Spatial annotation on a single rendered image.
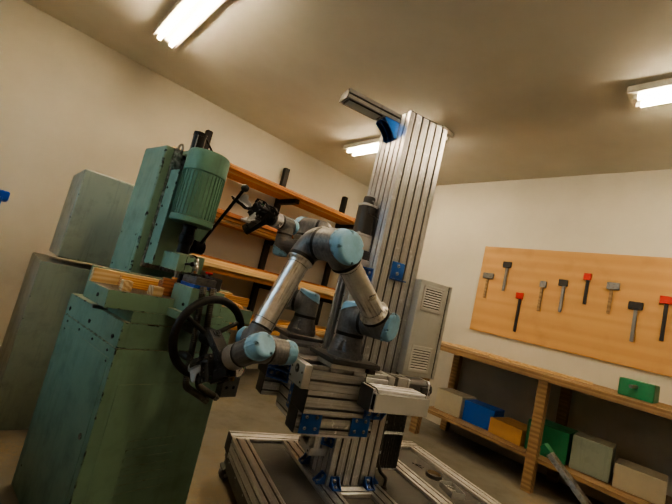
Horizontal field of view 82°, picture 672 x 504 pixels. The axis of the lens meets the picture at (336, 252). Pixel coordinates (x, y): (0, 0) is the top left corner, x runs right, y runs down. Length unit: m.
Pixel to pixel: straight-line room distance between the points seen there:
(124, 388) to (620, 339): 3.52
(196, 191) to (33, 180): 2.46
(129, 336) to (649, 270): 3.67
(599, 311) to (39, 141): 4.83
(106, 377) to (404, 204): 1.42
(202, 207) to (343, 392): 0.93
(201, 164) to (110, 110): 2.53
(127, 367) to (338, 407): 0.78
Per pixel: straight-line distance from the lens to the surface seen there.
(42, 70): 4.14
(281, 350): 1.16
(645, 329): 3.91
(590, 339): 3.97
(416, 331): 1.95
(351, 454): 1.99
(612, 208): 4.20
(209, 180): 1.67
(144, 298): 1.50
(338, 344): 1.60
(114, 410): 1.59
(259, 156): 4.63
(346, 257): 1.23
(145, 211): 1.86
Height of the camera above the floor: 1.05
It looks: 7 degrees up
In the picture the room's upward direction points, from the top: 14 degrees clockwise
